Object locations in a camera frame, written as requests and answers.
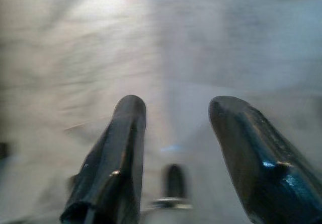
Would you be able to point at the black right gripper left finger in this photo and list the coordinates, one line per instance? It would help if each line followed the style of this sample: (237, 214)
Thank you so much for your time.
(113, 163)

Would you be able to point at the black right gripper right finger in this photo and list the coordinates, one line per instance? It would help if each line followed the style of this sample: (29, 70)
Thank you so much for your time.
(256, 163)

